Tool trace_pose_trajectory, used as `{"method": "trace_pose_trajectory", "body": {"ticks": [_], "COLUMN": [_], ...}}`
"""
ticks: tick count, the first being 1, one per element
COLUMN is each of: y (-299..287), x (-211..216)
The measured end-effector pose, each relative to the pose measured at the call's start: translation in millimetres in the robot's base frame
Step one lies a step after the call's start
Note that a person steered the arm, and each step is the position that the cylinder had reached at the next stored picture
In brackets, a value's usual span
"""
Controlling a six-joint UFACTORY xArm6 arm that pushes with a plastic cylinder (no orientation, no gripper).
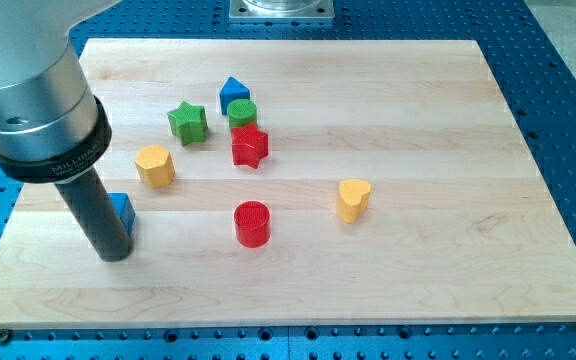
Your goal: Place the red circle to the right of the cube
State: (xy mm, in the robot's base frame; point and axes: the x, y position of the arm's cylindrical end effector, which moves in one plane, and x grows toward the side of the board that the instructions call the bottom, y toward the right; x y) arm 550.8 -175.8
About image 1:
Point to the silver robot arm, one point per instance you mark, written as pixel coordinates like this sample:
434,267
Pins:
46,106

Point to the blue cube block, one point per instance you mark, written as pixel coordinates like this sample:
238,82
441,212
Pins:
124,208

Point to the light wooden board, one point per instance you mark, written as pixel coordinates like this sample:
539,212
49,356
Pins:
460,226

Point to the red star block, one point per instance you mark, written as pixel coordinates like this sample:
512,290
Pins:
249,145

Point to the red cylinder block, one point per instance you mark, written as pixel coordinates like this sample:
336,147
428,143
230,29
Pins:
252,224

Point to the yellow heart block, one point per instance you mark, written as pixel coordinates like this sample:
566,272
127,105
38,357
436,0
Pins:
352,199

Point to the green cylinder block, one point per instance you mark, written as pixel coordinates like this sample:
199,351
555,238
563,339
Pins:
241,112

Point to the blue triangle block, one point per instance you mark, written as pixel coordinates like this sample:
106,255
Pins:
232,90

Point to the green star block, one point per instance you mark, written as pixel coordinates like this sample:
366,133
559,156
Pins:
188,123

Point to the yellow hexagon block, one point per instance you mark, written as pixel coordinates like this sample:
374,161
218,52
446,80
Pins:
155,166

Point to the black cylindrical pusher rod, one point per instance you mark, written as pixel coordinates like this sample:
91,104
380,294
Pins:
89,203

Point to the board corner screw left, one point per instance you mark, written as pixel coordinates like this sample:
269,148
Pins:
5,336

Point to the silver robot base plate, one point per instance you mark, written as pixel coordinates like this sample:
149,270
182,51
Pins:
281,9

